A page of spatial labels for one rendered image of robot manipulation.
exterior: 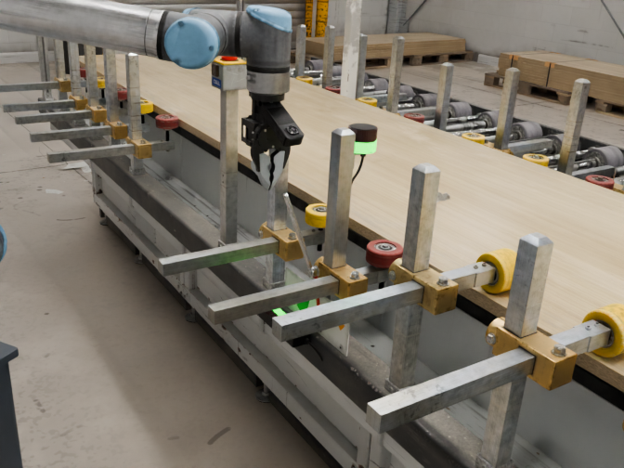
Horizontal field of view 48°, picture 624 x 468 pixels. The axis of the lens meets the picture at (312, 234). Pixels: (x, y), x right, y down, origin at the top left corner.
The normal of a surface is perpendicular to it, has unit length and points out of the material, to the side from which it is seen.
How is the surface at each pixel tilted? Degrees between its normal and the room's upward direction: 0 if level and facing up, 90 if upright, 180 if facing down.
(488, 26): 90
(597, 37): 90
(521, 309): 90
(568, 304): 0
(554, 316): 0
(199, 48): 90
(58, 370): 0
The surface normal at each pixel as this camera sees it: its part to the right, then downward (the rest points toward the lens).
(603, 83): -0.83, 0.18
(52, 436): 0.05, -0.92
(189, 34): 0.02, 0.40
